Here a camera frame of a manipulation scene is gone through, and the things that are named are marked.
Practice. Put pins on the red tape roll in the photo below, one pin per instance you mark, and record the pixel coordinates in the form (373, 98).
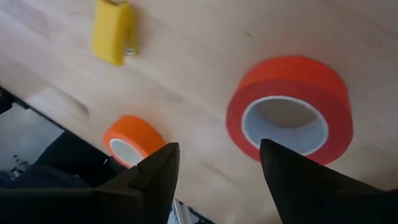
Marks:
(295, 74)

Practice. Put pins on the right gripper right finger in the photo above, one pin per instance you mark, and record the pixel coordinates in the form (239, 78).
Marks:
(311, 193)

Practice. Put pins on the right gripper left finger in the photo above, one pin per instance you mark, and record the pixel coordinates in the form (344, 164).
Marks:
(158, 180)

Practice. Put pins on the orange tape roll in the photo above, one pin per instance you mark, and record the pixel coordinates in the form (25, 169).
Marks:
(136, 129)

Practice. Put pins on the yellow mini stapler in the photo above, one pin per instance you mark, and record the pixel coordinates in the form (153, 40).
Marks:
(112, 34)

